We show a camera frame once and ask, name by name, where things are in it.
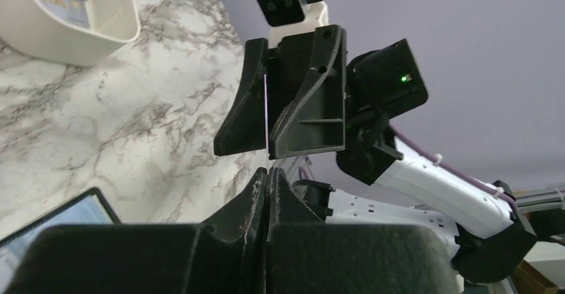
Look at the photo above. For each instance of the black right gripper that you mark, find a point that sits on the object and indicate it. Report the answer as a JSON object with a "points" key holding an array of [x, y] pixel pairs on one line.
{"points": [[304, 71]]}

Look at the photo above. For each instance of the cream oblong plastic tray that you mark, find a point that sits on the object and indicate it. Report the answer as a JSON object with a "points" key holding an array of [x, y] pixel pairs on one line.
{"points": [[75, 32]]}

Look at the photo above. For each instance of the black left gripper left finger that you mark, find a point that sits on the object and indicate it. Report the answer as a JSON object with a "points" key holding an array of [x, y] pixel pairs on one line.
{"points": [[223, 254]]}

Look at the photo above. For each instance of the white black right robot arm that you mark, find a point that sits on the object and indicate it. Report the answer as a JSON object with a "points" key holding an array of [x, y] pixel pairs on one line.
{"points": [[304, 97]]}

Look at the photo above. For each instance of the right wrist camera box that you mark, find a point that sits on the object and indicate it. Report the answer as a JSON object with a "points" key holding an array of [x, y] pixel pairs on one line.
{"points": [[290, 17]]}

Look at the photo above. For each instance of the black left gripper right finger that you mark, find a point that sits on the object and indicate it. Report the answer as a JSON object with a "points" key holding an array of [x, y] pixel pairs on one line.
{"points": [[305, 255]]}

